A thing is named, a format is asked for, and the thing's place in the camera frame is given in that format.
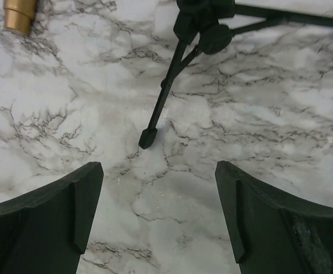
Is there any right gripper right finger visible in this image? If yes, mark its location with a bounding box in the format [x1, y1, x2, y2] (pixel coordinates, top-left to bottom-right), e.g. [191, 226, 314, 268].
[215, 161, 333, 274]

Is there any gold microphone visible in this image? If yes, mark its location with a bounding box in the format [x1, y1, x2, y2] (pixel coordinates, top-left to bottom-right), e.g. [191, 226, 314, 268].
[3, 0, 37, 36]

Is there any black tripod shock mount stand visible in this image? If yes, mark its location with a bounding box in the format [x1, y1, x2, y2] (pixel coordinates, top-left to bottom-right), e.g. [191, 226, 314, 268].
[139, 1, 333, 149]

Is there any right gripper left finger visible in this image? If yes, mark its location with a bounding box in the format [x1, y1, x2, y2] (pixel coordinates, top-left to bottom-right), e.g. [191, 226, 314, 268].
[0, 162, 104, 273]

